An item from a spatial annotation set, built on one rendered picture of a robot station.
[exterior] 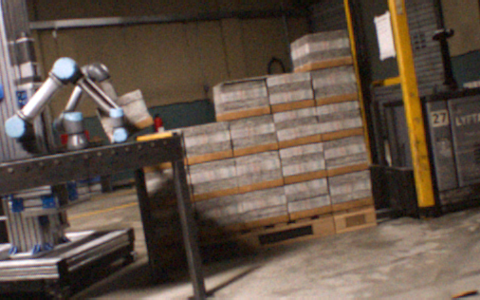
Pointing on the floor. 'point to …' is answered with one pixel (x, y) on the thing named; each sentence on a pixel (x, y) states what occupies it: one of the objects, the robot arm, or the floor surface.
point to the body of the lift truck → (454, 143)
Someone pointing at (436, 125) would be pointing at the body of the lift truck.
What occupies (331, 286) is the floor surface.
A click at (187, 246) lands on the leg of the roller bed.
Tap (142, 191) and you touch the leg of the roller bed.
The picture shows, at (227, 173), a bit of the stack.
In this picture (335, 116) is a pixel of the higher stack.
